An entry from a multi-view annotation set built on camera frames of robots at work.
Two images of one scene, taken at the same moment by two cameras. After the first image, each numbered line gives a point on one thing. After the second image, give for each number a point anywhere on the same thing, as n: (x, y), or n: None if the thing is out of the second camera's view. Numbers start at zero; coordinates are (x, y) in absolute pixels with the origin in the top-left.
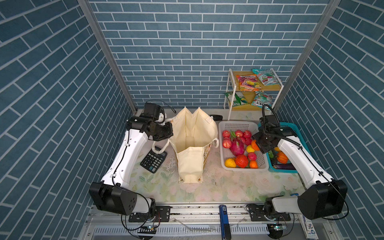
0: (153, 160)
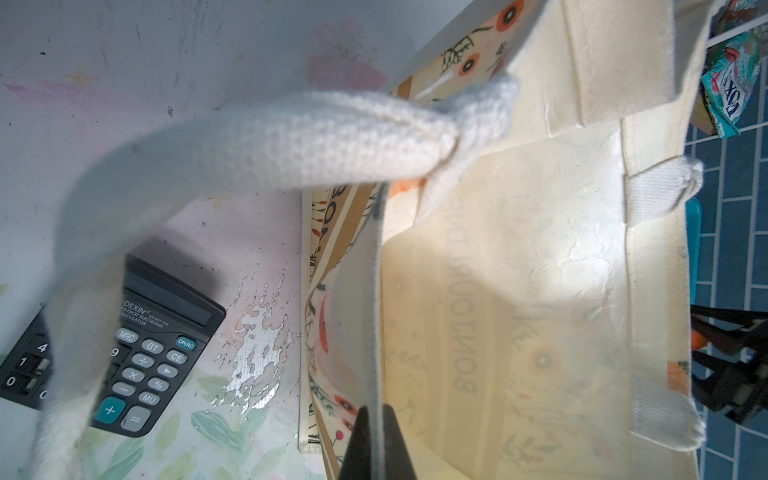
0: (163, 329)
